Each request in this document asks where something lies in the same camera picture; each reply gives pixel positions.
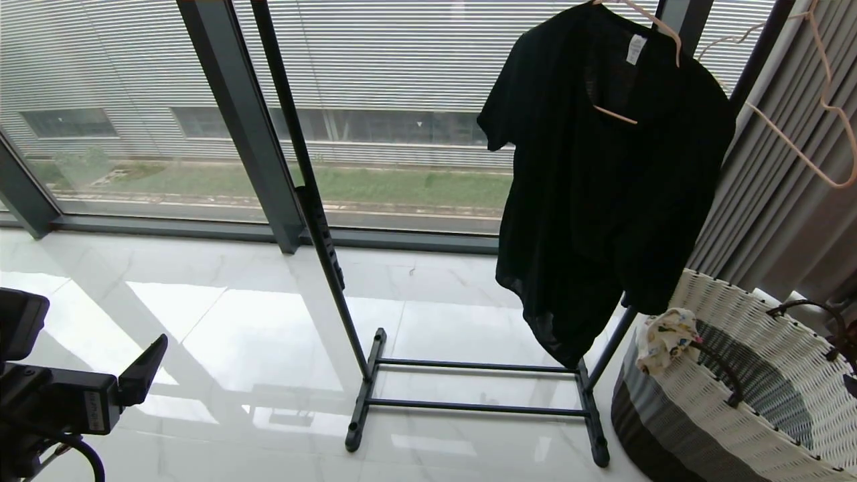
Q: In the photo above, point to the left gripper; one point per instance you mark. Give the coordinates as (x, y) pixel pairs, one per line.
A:
(60, 402)

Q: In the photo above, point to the black garment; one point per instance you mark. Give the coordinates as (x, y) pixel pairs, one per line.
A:
(602, 201)

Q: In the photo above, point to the cream printed garment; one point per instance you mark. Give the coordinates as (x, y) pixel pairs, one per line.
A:
(659, 341)

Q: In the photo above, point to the pink clothes hanger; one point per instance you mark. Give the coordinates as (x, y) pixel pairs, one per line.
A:
(790, 143)
(614, 115)

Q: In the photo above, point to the black clothes rack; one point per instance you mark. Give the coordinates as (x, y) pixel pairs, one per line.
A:
(469, 406)

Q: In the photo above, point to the white laundry basket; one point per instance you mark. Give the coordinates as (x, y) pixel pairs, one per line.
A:
(703, 428)

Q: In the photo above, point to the beige curtain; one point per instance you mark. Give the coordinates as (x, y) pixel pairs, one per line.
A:
(790, 221)

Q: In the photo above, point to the dark brown wooden stand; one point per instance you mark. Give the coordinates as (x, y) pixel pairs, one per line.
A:
(849, 345)

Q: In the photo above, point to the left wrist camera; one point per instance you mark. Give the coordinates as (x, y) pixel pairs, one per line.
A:
(20, 321)

